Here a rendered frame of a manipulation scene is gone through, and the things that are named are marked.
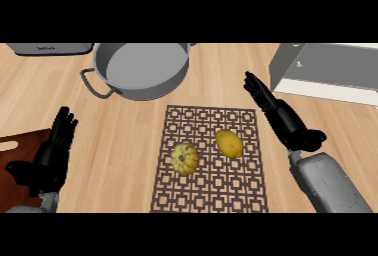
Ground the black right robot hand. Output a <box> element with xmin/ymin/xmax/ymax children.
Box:
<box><xmin>242</xmin><ymin>71</ymin><xmax>328</xmax><ymax>153</ymax></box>

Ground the dark red cutting board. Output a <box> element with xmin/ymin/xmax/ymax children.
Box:
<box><xmin>0</xmin><ymin>128</ymin><xmax>55</xmax><ymax>214</ymax></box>

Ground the brown patterned placemat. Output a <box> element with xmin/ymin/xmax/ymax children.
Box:
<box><xmin>149</xmin><ymin>104</ymin><xmax>270</xmax><ymax>214</ymax></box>

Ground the grey tiered shelf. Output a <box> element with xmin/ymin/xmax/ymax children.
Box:
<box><xmin>267</xmin><ymin>43</ymin><xmax>378</xmax><ymax>108</ymax></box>

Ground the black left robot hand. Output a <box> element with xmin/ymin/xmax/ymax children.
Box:
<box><xmin>4</xmin><ymin>106</ymin><xmax>80</xmax><ymax>199</ymax></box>

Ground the grey toaster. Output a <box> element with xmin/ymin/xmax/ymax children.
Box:
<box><xmin>4</xmin><ymin>43</ymin><xmax>96</xmax><ymax>57</ymax></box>

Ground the yellow lemon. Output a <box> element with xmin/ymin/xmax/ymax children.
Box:
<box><xmin>214</xmin><ymin>128</ymin><xmax>245</xmax><ymax>159</ymax></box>

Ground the grey metal pot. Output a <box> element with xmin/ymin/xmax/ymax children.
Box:
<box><xmin>78</xmin><ymin>43</ymin><xmax>198</xmax><ymax>102</ymax></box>

